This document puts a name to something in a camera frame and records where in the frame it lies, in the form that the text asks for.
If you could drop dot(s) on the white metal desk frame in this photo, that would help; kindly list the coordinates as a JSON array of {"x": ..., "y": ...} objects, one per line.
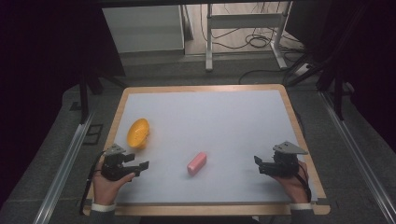
[{"x": 243, "y": 21}]

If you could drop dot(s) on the aluminium floor rail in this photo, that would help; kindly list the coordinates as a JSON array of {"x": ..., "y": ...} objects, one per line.
[
  {"x": 358, "y": 155},
  {"x": 62, "y": 174}
]

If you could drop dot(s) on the pink soap bar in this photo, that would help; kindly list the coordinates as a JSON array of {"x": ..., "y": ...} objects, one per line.
[{"x": 196, "y": 163}]

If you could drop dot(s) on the white cabinet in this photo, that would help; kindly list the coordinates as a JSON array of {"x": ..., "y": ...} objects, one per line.
[{"x": 143, "y": 28}]

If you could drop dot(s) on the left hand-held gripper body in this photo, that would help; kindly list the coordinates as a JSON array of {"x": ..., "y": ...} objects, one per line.
[{"x": 112, "y": 165}]

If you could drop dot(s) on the black metal stand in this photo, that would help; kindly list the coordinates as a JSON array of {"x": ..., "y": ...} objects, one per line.
[
  {"x": 84, "y": 96},
  {"x": 337, "y": 93}
]

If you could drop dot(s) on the white table mat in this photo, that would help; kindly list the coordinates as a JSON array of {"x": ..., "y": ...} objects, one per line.
[{"x": 218, "y": 130}]

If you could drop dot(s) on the wooden table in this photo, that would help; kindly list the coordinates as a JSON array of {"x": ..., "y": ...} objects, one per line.
[{"x": 202, "y": 210}]

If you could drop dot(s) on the person's left hand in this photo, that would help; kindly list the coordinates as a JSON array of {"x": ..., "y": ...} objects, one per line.
[{"x": 107, "y": 188}]

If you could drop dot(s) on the white power strip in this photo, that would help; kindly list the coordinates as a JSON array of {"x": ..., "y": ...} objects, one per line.
[{"x": 302, "y": 70}]

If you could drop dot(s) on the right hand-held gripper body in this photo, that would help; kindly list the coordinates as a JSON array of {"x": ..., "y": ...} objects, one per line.
[{"x": 285, "y": 161}]

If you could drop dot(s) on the person's right hand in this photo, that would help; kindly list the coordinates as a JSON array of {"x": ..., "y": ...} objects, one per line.
[{"x": 294, "y": 186}]

